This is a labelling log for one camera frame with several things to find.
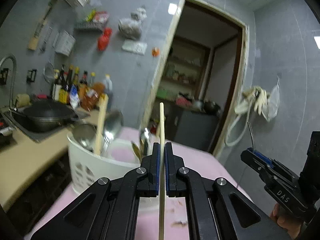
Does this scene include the person right hand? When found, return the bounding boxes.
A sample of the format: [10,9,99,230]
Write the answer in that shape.
[270,203,305,239]

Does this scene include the steel fork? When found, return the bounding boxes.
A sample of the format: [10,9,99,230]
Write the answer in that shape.
[247,121,255,152]

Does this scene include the bag of dried goods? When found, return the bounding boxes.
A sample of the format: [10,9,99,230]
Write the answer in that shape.
[118,5,147,40]

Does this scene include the oil jug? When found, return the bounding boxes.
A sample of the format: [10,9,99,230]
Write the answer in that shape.
[103,74,113,108]

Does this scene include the gold spoon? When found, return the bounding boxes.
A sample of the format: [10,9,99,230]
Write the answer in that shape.
[131,141,142,162]

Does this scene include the grey wall shelf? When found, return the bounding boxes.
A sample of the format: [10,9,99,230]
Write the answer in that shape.
[74,21,107,31]

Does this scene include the wooden knife holder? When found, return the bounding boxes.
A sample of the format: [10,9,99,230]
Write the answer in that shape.
[27,0,57,51]

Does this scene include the white plastic utensil holder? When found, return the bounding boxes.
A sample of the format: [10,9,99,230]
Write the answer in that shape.
[67,127,140,194]

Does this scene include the small steel spoon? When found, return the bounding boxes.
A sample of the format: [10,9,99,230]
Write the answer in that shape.
[139,128,151,157]

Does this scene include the grey cabinet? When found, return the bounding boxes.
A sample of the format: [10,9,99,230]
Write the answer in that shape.
[165,105,220,152]

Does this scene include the steel faucet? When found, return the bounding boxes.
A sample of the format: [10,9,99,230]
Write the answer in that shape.
[0,54,18,111]

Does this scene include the dark sauce bottle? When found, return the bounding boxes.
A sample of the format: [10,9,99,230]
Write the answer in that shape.
[64,64,74,104]

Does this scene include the white hose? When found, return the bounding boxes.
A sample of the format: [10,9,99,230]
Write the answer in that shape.
[224,100,253,147]

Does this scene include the large steel spoon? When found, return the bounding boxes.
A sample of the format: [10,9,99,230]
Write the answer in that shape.
[72,123,96,152]

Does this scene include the white wall box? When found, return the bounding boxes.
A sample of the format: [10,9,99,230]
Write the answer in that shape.
[55,30,76,56]

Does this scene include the pink floral tablecloth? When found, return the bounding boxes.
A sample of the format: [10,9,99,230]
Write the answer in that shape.
[33,142,253,239]

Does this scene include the red plastic bag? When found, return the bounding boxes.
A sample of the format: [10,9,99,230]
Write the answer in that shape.
[97,28,112,51]

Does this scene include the green box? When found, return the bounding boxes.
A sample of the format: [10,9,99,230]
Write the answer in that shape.
[156,87,172,100]

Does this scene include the black wok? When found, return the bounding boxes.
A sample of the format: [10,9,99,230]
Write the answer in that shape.
[10,100,77,132]

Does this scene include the rubber gloves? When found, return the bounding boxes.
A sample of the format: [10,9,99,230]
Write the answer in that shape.
[242,86,270,115]

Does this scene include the clear plastic bag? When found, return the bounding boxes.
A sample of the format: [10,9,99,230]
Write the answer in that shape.
[261,78,280,122]

